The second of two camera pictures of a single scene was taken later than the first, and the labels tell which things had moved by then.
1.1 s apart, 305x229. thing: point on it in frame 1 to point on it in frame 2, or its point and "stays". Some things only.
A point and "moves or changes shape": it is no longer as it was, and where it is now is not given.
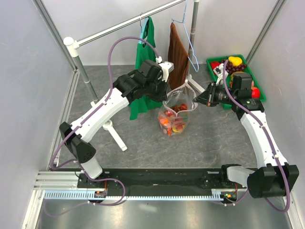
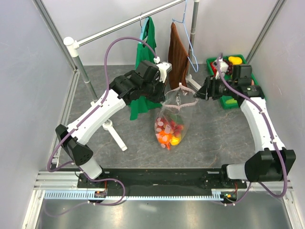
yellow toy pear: [236, 61] stays
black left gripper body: [156, 90] stays
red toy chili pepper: [169, 131] to [168, 146]
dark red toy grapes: [231, 68] stays
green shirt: [145, 51] stays
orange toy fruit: [163, 120] to [165, 138]
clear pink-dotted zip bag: [173, 117] moves or changes shape
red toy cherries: [182, 107] to [176, 125]
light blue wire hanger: [183, 22] stays
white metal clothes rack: [73, 44] stays
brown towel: [177, 58] stays
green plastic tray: [246, 69] stays
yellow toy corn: [178, 128] to [175, 140]
